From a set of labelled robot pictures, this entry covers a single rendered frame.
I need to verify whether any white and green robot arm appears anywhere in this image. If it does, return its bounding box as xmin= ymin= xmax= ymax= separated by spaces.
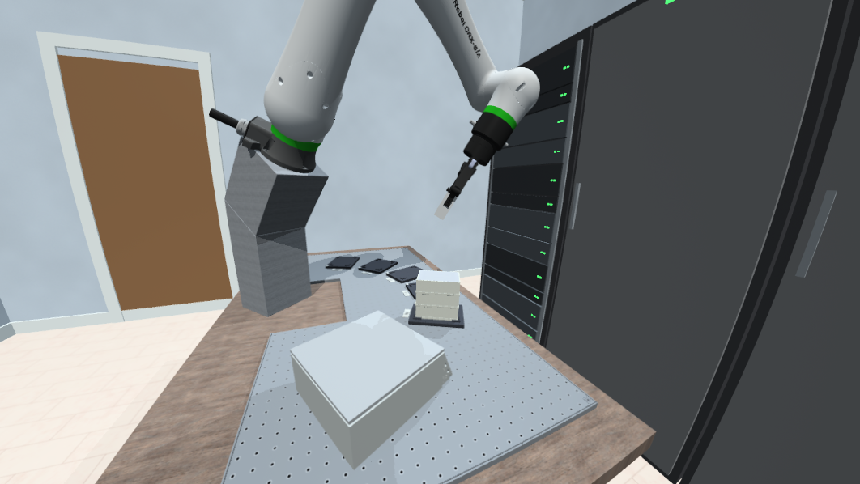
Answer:
xmin=209 ymin=0 xmax=540 ymax=173

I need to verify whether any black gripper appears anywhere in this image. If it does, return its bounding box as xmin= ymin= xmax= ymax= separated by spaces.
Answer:
xmin=434 ymin=134 xmax=497 ymax=220

